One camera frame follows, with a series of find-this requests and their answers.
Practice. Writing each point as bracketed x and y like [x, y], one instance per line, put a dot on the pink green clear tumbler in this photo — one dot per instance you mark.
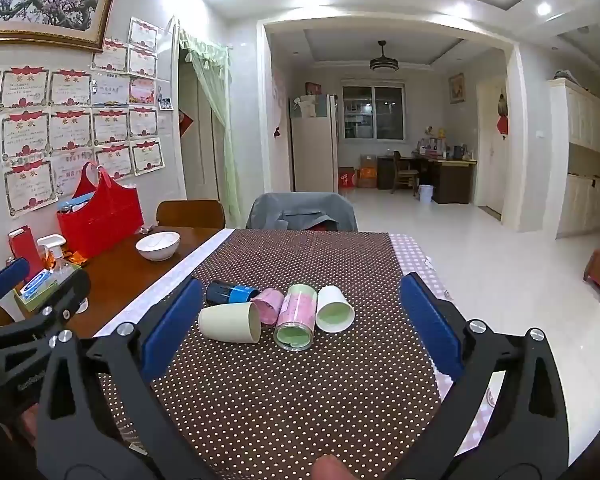
[295, 324]

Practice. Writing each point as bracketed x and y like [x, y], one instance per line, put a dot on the beige refrigerator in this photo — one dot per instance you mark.
[314, 143]

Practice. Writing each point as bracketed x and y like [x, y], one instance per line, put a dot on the green door curtain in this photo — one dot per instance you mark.
[211, 64]

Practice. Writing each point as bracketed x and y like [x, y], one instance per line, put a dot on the red tote bag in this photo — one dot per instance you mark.
[110, 215]

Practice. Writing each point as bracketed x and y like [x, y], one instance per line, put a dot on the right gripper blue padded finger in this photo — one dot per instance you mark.
[13, 274]

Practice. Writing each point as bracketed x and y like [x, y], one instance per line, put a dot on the thumb at bottom edge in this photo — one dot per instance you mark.
[328, 467]

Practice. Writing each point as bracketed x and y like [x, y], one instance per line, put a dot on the pink checkered tablecloth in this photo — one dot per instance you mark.
[411, 258]

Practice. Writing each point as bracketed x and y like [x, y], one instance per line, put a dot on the green tissue box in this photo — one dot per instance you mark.
[31, 298]

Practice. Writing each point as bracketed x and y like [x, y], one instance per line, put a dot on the dark blue banded cup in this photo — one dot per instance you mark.
[225, 293]

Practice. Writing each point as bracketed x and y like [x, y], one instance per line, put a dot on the brown polka dot cloth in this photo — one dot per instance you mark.
[258, 411]

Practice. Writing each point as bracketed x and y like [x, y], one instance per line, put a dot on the dark wooden desk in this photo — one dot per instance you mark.
[453, 180]

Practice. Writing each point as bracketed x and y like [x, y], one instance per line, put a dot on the pink plastic cup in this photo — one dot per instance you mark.
[268, 304]

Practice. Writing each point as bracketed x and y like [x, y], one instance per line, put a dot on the white waste bin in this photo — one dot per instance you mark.
[425, 193]

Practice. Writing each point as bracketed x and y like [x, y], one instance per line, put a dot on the cream wall cabinet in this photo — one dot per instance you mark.
[573, 196]

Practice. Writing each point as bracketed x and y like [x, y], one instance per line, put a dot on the red small box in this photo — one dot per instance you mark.
[22, 245]

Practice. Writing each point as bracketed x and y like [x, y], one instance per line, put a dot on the wooden chair back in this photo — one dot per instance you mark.
[198, 214]

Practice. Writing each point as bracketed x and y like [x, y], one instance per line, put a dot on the round ceiling lamp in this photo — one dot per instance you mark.
[383, 63]

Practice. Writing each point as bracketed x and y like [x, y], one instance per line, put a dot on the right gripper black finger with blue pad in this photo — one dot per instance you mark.
[77, 435]
[527, 435]

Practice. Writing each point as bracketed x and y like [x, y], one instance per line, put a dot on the clear spray bottle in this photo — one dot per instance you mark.
[60, 268]

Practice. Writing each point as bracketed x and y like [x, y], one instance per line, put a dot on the window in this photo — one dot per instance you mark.
[373, 113]

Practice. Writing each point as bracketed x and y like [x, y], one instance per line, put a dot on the framed blossom painting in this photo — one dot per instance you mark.
[77, 24]

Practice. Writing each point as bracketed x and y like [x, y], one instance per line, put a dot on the white paper cup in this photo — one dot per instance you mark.
[334, 314]

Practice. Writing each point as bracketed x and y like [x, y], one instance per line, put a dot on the cream plastic cup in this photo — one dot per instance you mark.
[231, 323]

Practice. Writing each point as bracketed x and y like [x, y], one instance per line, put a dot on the wooden desk chair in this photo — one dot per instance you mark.
[404, 175]

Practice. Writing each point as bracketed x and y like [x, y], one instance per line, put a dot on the white ceramic bowl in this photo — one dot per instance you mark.
[158, 246]

